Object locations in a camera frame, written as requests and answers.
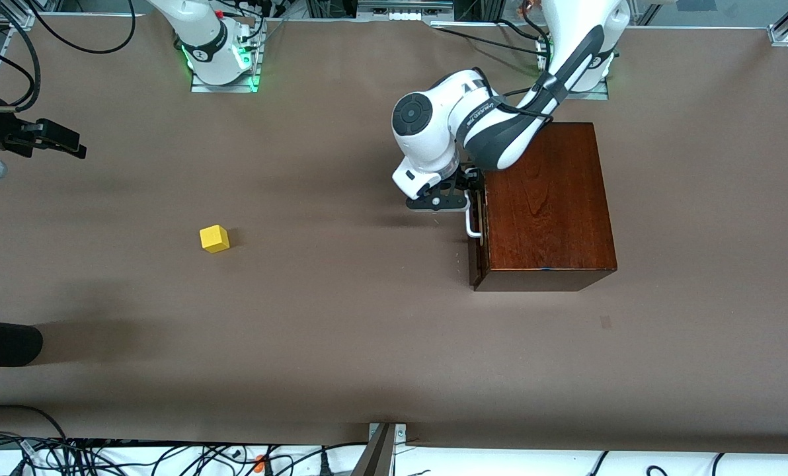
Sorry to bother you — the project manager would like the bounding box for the light wood drawer white handle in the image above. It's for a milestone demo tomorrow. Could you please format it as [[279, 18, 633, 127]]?
[[467, 171, 489, 286]]

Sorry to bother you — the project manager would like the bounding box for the yellow block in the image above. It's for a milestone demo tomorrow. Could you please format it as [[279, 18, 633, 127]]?
[[200, 225, 231, 254]]

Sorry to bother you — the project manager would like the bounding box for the dark brown wooden cabinet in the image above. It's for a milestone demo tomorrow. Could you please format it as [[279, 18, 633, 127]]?
[[473, 122, 618, 292]]

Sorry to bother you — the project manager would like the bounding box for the grey power strip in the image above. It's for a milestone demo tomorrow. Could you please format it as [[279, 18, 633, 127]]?
[[356, 0, 454, 22]]

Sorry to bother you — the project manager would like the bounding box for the black rounded object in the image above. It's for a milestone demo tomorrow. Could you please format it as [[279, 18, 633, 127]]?
[[0, 319, 43, 368]]

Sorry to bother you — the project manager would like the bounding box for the thick black cable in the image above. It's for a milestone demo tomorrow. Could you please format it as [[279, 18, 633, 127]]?
[[0, 17, 41, 113]]

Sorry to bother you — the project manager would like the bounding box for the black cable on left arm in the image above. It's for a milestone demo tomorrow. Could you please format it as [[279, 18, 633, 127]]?
[[473, 66, 557, 126]]

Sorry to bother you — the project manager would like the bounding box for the black cable loop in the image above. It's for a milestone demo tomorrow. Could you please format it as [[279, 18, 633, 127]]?
[[27, 0, 137, 55]]

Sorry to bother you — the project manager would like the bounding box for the aluminium frame profile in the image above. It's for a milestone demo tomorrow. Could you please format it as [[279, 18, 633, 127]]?
[[0, 0, 36, 30]]

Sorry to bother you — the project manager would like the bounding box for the black cable to arm base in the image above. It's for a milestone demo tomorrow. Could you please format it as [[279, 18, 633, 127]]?
[[434, 23, 553, 57]]

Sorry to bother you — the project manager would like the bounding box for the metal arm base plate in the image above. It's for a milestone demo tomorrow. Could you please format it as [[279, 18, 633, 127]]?
[[536, 36, 610, 100], [191, 26, 262, 93]]

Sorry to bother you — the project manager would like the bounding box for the black arched cable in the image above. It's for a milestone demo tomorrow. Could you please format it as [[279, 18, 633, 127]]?
[[0, 405, 71, 457]]

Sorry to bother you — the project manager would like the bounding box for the aluminium frame post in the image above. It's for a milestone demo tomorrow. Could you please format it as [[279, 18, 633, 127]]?
[[351, 423, 408, 476]]

